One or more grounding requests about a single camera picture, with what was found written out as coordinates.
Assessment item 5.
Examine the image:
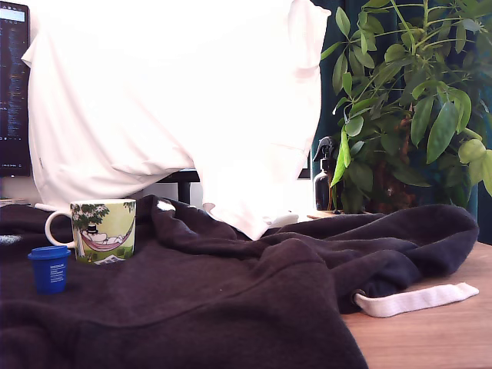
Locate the blue coffee capsule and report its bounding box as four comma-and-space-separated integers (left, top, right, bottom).
27, 245, 73, 296

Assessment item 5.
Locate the black monitor stand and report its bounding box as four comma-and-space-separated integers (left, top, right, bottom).
155, 168, 202, 207

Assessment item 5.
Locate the dark spray bottle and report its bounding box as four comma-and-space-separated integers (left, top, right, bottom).
312, 135, 344, 212

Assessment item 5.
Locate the wooden board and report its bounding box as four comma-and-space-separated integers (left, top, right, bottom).
306, 209, 374, 221

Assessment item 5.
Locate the white draped cloth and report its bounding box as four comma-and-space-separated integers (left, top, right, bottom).
21, 0, 332, 241

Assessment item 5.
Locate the dark hooded sweatshirt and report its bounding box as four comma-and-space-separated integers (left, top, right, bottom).
0, 194, 481, 369

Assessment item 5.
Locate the green cartoon print mug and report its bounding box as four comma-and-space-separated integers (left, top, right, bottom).
45, 198, 138, 267

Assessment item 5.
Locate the green leafy houseplant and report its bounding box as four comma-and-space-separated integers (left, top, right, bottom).
321, 0, 492, 214

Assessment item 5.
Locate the black computer monitor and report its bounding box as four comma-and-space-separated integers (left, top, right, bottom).
0, 1, 32, 178

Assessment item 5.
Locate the white flat drawstring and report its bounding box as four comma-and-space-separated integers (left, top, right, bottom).
354, 281, 480, 319

